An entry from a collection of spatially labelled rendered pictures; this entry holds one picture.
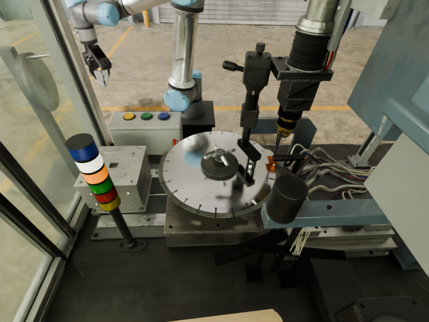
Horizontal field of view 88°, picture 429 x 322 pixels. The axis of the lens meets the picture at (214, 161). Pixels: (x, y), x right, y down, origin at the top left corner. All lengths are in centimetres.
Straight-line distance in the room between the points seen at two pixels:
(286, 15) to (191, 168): 633
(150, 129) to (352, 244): 78
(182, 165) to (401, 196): 52
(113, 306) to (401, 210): 65
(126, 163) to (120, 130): 22
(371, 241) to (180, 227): 55
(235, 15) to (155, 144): 577
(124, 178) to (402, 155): 65
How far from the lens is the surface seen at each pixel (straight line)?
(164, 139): 95
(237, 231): 66
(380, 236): 80
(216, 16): 648
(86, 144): 45
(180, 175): 63
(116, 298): 73
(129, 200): 77
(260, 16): 665
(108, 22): 109
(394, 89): 40
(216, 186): 60
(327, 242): 74
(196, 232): 64
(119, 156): 81
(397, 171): 27
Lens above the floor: 142
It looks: 44 degrees down
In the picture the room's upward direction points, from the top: 3 degrees clockwise
